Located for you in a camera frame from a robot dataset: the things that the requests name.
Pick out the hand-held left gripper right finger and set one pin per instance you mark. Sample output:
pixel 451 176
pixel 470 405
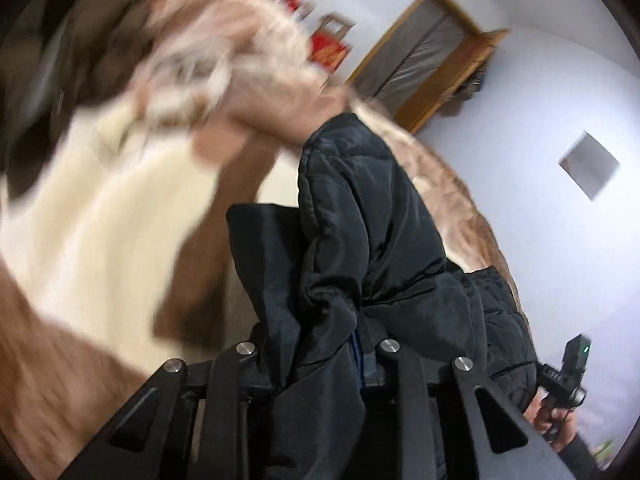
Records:
pixel 395 375

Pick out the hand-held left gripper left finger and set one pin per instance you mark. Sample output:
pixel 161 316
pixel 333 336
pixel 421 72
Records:
pixel 235 380

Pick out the black puffer jacket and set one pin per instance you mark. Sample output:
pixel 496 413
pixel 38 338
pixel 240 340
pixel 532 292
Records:
pixel 365 240

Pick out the person's right forearm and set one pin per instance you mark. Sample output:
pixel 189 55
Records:
pixel 577 460

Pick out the hanging dark clothes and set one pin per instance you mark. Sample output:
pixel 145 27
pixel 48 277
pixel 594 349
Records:
pixel 472 82

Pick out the person's right hand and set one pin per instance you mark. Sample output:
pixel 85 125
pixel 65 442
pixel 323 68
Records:
pixel 560 425

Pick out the brown and white blanket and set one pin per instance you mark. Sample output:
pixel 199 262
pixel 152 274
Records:
pixel 100 240

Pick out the grey door curtain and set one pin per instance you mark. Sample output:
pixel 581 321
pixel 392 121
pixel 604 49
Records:
pixel 415 52

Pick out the cardboard box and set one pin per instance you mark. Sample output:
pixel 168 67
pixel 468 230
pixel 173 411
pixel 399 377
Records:
pixel 337 25

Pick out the brown puffer jacket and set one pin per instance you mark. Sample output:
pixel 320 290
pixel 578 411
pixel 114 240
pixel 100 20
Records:
pixel 50 60

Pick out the grey wall panel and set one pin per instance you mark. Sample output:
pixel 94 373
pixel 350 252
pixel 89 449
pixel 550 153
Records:
pixel 590 165

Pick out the wooden door frame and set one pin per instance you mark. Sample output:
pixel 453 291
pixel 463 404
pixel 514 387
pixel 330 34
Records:
pixel 450 75

